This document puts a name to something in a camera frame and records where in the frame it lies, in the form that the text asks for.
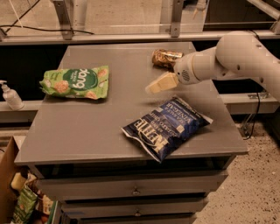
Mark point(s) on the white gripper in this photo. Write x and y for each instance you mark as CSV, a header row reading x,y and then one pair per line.
x,y
184,71

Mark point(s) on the orange soda can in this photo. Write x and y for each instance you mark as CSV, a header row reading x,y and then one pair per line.
x,y
165,58

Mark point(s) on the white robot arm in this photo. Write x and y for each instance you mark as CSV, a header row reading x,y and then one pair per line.
x,y
238,54

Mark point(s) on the blue kettle chip bag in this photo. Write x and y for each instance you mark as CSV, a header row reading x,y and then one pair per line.
x,y
165,128

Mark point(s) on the green rice chip bag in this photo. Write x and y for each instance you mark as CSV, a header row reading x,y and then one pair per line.
x,y
89,83

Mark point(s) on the green snack bag in box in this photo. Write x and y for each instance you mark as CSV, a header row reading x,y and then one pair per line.
x,y
25,205

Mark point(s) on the grey drawer cabinet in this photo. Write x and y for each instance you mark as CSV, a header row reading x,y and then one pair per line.
x,y
132,158

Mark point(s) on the white pump bottle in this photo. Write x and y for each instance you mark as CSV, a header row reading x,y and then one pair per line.
x,y
11,96

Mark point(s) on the cardboard box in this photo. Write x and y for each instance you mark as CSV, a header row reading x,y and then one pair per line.
x,y
8,198

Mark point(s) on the metal bracket right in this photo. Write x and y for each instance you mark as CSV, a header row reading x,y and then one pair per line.
x,y
176,15

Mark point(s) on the metal bracket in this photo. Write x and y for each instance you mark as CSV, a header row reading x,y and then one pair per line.
x,y
176,15
62,11

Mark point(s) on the metal bracket left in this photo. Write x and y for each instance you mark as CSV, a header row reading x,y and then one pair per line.
x,y
62,11

